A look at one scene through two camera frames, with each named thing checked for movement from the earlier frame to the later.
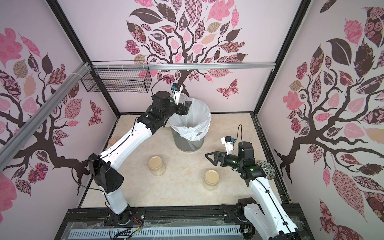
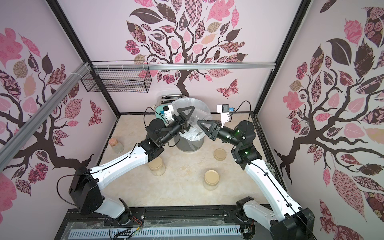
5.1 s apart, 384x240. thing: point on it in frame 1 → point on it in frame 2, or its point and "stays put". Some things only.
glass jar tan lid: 156,166 stays put
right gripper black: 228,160 → 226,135
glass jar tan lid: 211,179 stays put
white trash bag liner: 194,124 stays put
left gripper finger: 182,109 → 181,110
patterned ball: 269,170 stays put
